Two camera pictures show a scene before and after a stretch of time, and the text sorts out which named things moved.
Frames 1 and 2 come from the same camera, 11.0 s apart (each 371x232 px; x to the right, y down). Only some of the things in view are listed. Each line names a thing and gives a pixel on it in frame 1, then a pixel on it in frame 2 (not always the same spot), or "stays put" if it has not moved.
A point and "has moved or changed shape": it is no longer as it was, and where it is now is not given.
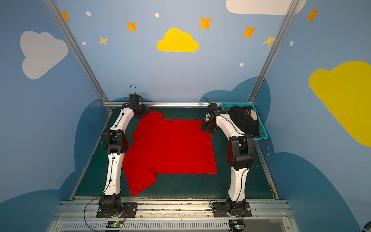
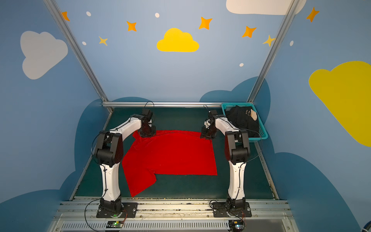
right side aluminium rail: [274, 193] stays put
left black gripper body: [141, 110] → [148, 132]
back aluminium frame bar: [162, 104] stays put
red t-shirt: [160, 145] has moved or changed shape
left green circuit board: [114, 224] stays put
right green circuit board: [236, 225] stays put
